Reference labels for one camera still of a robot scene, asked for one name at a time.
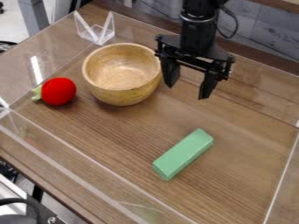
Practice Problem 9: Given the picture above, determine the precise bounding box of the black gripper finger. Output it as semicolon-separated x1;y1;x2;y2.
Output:
160;56;180;88
198;71;220;100

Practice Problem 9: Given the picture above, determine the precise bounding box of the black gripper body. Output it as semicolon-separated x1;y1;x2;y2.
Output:
154;34;236;81

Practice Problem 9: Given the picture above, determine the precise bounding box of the red plush fruit green leaf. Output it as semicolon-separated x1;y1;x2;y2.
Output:
32;77;76;106

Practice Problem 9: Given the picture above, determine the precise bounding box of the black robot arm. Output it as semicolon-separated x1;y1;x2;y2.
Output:
154;0;238;100

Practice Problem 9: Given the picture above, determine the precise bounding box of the wooden bowl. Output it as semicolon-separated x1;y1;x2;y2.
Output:
81;43;161;107

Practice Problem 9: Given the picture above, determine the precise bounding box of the green rectangular block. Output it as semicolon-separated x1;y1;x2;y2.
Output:
152;129;213;181

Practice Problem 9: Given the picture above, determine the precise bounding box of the clear acrylic corner bracket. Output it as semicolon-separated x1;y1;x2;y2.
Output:
73;10;116;46

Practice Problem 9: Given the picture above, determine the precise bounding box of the clear acrylic tray enclosure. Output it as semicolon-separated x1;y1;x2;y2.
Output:
0;17;299;224

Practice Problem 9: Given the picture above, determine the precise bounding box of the black metal base bracket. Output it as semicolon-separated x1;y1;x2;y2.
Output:
25;196;66;224

